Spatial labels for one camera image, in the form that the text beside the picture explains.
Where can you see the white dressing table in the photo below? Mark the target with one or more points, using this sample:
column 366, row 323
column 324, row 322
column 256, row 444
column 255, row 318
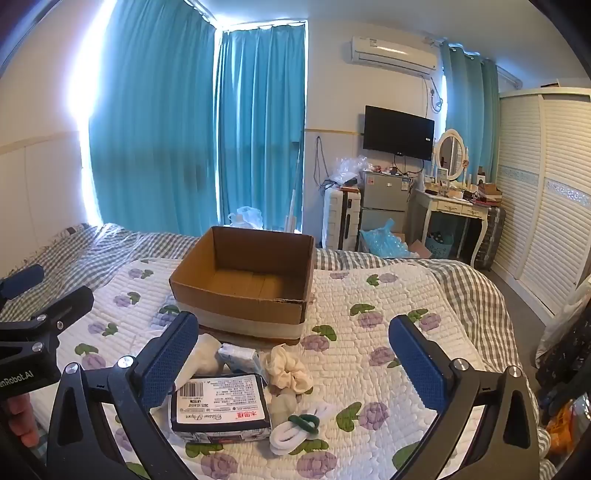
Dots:
column 450, row 203

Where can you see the teal basket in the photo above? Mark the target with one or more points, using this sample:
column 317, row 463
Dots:
column 438, row 247

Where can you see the small tissue pack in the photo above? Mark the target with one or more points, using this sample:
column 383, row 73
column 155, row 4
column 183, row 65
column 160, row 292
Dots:
column 240, row 357

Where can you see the white slatted wardrobe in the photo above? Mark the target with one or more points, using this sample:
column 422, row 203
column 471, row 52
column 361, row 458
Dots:
column 545, row 194

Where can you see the dark patterned bag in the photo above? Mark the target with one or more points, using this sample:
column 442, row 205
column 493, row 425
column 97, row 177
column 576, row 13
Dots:
column 568, row 360

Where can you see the black wall television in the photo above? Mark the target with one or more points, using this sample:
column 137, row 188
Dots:
column 397, row 131

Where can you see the narrow teal curtain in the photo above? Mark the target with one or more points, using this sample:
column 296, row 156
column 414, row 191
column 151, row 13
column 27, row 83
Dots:
column 471, row 101

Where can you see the wide teal curtain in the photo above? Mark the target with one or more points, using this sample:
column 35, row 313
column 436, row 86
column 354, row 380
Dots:
column 152, row 115

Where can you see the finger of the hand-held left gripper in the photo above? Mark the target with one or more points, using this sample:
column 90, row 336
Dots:
column 69, row 304
column 22, row 279

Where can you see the blue plastic bag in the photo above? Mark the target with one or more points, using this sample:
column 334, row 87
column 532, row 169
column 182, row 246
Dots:
column 383, row 240

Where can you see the white floral quilt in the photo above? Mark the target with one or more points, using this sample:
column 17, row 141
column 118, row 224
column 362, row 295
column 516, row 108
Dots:
column 369, row 397

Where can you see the grey mini fridge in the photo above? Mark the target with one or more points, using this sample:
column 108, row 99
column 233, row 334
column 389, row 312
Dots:
column 383, row 198

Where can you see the grey checked bedsheet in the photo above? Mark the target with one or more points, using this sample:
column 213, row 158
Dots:
column 471, row 286

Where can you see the large tissue pack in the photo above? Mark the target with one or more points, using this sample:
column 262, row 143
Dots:
column 221, row 406

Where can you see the dark suitcase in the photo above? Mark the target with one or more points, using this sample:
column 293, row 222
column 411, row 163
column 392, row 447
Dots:
column 491, row 240

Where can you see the white plastic bag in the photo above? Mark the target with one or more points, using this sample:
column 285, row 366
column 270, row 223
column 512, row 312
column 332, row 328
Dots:
column 244, row 217

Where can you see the cardboard box with flaps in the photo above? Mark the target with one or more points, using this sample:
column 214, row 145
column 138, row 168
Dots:
column 420, row 249

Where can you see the white suitcase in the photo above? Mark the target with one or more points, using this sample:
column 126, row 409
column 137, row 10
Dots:
column 339, row 217

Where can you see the clear plastic bags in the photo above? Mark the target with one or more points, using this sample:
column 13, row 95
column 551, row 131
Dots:
column 348, row 170

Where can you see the white oval mirror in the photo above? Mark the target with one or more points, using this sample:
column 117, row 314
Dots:
column 449, row 154

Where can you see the white air conditioner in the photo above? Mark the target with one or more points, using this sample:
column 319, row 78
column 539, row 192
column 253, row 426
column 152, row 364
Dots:
column 392, row 53

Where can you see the brown cardboard box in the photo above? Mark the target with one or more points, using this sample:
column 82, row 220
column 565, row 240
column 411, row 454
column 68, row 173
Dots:
column 231, row 309

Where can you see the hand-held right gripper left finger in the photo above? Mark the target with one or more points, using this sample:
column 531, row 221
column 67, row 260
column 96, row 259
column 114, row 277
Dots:
column 171, row 357

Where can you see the orange bag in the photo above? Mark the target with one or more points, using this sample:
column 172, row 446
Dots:
column 563, row 424

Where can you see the cream scrunchie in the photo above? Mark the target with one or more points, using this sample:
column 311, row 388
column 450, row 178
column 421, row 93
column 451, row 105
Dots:
column 288, row 369

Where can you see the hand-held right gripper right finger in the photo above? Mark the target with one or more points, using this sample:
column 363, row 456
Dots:
column 418, row 364

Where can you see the white knotted stocking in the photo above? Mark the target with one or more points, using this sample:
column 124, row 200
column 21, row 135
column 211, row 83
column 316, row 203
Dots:
column 284, row 406

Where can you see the person's left hand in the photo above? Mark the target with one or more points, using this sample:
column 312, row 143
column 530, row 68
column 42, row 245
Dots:
column 18, row 415

